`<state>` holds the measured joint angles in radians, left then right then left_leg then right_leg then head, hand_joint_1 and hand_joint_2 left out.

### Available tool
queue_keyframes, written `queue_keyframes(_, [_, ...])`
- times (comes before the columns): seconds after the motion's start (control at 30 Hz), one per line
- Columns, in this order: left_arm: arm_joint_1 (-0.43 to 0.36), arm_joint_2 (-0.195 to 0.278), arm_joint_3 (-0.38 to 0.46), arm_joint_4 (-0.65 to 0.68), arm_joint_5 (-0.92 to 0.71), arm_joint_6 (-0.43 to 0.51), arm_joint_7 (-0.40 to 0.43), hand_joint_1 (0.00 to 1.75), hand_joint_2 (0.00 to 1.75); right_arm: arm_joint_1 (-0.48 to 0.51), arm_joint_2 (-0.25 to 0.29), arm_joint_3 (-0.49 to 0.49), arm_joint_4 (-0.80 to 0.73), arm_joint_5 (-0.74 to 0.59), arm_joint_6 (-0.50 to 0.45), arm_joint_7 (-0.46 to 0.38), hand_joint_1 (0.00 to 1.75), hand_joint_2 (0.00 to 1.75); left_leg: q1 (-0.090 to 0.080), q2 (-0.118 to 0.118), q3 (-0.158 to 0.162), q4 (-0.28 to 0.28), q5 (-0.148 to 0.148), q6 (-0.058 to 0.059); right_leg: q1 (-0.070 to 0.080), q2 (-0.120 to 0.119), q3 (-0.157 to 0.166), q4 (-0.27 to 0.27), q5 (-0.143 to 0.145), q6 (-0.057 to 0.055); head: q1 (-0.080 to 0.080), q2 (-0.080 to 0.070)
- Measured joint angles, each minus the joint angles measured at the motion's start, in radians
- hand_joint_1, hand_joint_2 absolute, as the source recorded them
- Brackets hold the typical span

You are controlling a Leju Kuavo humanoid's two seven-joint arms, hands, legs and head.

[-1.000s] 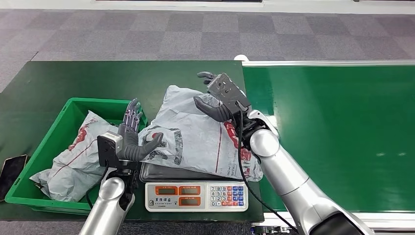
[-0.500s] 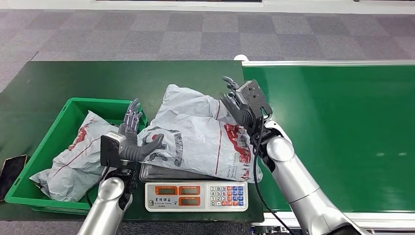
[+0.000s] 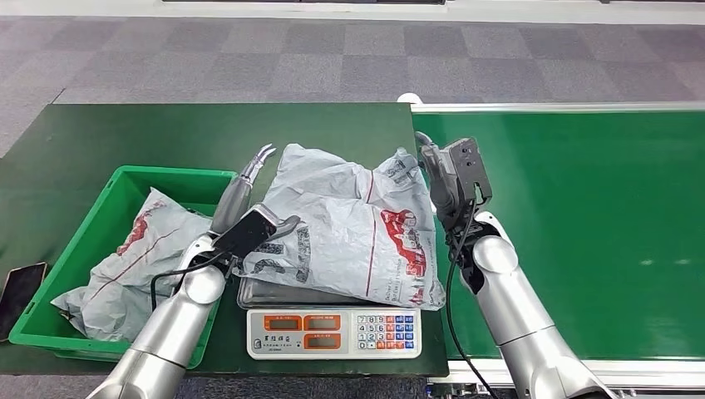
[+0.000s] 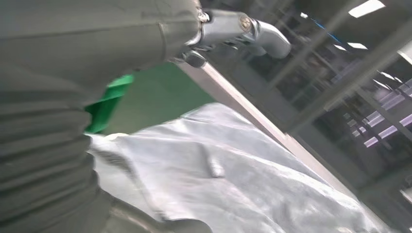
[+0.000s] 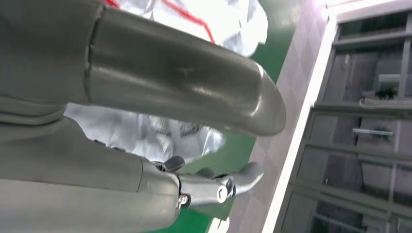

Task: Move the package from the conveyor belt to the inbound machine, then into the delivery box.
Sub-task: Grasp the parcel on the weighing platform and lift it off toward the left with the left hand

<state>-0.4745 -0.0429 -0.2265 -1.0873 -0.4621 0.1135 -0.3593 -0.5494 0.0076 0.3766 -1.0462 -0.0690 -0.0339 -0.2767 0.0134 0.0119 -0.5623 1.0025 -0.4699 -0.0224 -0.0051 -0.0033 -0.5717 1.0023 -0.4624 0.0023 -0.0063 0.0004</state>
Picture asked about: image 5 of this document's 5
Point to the green potted plant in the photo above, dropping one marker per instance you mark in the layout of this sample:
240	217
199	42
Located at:
386	93

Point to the glass partition with grey frame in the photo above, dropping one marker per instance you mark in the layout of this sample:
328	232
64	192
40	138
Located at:
354	157

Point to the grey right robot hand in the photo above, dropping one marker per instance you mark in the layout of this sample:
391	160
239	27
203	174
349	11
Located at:
167	70

